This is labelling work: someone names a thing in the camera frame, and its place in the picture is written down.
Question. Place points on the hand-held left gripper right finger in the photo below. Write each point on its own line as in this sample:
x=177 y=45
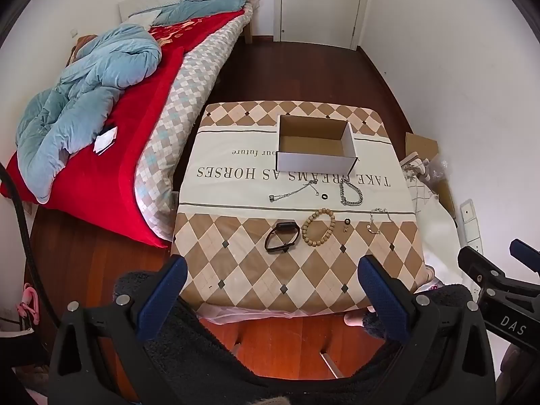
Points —
x=384 y=299

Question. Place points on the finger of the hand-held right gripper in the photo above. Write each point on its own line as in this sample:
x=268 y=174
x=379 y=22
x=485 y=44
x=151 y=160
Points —
x=525 y=254
x=479 y=263

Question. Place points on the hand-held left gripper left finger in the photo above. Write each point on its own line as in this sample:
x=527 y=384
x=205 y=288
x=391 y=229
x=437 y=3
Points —
x=162 y=299

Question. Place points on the black smart band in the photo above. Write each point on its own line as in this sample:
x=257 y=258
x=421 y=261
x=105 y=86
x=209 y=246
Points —
x=287 y=225

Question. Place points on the white cardboard box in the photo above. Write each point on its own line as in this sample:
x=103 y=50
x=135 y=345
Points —
x=314 y=158

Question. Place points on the white power strip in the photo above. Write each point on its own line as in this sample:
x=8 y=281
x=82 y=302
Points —
x=470 y=223

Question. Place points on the white table leg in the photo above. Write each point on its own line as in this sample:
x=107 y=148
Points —
x=332 y=363

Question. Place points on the clear bubble wrap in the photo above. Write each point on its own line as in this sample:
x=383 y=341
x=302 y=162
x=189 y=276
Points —
x=441 y=171

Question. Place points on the checkered printed tablecloth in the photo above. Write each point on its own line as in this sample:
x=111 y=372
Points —
x=236 y=194

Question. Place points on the flat brown cardboard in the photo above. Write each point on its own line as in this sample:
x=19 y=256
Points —
x=422 y=145

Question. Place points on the pink plastic item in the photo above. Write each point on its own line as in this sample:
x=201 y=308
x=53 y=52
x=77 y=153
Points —
x=28 y=299

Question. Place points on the red blanket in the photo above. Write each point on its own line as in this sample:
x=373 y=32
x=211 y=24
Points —
x=126 y=168

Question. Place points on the white paper card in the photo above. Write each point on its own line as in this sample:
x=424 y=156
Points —
x=105 y=140

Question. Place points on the checkered bedsheet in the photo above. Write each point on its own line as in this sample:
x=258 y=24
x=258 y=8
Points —
x=181 y=105

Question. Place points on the light blue quilt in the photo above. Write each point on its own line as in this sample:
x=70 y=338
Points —
x=84 y=93

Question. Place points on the white door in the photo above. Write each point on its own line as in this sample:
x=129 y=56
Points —
x=320 y=4

